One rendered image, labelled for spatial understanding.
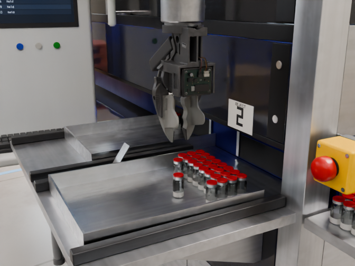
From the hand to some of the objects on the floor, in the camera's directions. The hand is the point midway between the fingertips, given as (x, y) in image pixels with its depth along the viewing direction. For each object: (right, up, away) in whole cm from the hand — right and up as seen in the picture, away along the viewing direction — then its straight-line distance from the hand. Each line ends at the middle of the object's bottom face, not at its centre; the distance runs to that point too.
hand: (177, 133), depth 79 cm
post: (+24, -98, +25) cm, 104 cm away
